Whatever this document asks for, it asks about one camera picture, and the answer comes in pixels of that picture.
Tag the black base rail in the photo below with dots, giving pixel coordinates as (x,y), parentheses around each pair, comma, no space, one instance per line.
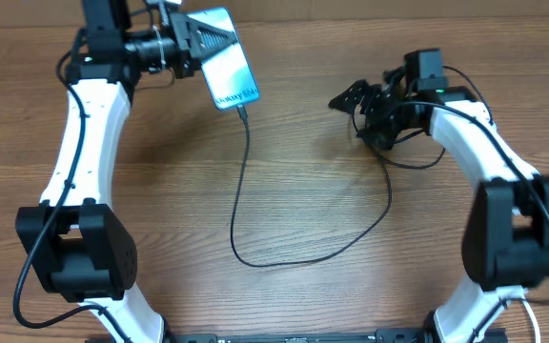
(298,338)

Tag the smartphone with blue screen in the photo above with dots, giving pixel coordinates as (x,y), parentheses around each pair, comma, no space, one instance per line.
(228,74)

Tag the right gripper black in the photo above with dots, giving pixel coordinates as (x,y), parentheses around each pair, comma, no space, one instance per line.
(385,140)

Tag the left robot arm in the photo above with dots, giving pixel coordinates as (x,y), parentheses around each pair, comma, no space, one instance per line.
(74,242)

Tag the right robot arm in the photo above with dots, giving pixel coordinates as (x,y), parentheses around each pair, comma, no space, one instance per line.
(505,246)

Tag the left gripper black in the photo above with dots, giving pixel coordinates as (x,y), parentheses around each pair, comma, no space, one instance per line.
(190,35)

